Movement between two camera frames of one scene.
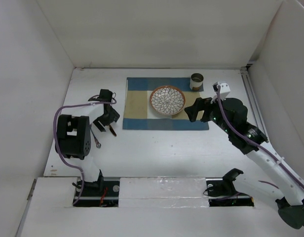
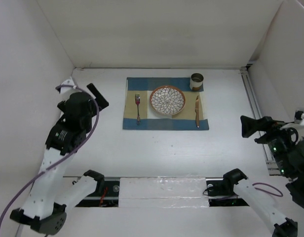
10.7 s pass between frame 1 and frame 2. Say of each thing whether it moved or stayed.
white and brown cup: stayed
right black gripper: moved
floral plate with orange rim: stayed
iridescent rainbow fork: moved
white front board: stayed
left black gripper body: moved
